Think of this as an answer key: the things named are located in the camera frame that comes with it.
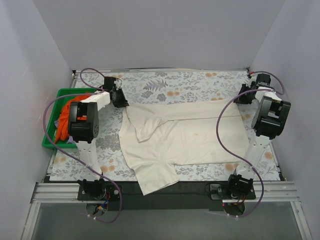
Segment cream white t shirt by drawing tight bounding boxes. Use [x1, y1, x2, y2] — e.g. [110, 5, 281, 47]
[118, 100, 249, 195]

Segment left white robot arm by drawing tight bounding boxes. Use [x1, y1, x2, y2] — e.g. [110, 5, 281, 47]
[67, 76, 129, 200]

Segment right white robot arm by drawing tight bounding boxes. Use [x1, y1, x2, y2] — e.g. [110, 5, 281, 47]
[226, 71, 292, 199]

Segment floral patterned table mat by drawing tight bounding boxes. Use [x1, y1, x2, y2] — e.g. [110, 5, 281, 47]
[47, 70, 281, 182]

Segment green plastic tray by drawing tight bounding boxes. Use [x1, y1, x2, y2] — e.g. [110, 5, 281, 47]
[47, 87, 96, 149]

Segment purple t shirt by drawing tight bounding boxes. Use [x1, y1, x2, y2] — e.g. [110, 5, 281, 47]
[54, 120, 75, 145]

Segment orange t shirt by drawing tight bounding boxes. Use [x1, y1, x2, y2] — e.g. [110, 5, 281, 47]
[54, 95, 90, 144]

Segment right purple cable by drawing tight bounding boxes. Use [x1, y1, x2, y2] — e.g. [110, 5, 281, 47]
[216, 71, 286, 219]

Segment purple cable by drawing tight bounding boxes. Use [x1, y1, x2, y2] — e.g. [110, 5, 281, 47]
[42, 67, 123, 223]
[216, 71, 286, 219]

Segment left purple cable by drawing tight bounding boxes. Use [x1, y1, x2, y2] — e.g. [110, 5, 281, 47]
[42, 67, 123, 223]

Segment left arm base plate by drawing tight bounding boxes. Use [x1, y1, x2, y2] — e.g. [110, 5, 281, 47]
[76, 183, 122, 209]

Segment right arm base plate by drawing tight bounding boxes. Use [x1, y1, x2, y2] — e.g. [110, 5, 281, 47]
[204, 182, 256, 202]

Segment aluminium frame rail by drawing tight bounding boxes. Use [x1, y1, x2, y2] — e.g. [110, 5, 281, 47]
[21, 181, 312, 240]

